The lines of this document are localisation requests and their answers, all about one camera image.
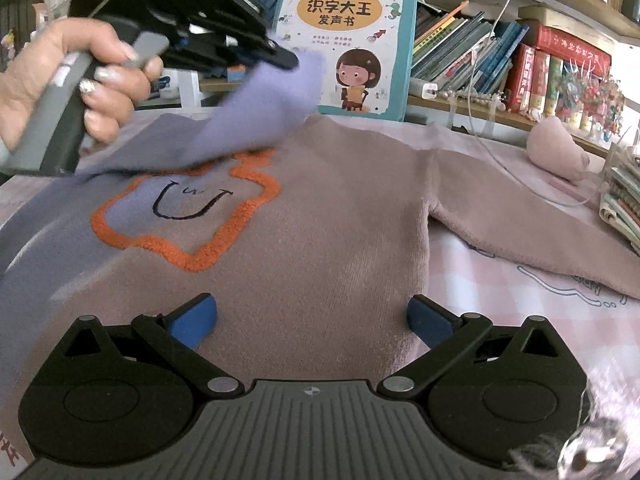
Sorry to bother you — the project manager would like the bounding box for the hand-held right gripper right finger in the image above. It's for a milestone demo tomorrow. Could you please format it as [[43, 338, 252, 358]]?
[[376, 295, 568, 402]]

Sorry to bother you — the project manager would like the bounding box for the row of slanted thin books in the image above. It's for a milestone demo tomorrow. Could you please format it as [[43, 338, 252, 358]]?
[[411, 0, 528, 96]]

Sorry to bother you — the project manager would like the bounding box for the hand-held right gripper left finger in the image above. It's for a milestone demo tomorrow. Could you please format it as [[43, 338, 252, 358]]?
[[59, 294, 246, 402]]

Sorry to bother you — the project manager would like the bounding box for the purple and beige sweater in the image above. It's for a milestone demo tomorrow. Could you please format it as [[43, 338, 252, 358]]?
[[0, 49, 640, 433]]

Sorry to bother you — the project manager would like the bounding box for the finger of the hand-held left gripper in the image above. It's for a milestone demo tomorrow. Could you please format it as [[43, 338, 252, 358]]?
[[215, 30, 301, 72], [167, 35, 251, 78]]

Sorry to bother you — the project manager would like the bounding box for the person's left hand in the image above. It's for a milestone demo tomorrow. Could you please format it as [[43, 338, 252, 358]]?
[[0, 19, 166, 153]]

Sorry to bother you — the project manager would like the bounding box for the colourful bead tree ornament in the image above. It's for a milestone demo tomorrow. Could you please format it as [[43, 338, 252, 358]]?
[[555, 60, 626, 143]]

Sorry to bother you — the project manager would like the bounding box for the row of red thick books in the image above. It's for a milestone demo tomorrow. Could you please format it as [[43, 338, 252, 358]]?
[[505, 25, 613, 121]]

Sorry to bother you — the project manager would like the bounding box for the stack of papers and books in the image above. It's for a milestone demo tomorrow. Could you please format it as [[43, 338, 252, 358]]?
[[597, 142, 640, 256]]

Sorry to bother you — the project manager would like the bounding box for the teal children's picture book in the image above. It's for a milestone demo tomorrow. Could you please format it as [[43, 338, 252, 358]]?
[[274, 0, 419, 122]]

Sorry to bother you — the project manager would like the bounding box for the pink plush toy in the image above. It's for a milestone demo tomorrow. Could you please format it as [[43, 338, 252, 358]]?
[[526, 116, 591, 182]]

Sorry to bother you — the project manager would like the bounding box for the pearl bead string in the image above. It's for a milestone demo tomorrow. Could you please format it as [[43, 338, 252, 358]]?
[[437, 87, 506, 108]]

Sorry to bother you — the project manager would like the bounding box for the white and wooden bookshelf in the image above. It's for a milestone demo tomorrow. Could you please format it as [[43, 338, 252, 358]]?
[[0, 0, 640, 161]]

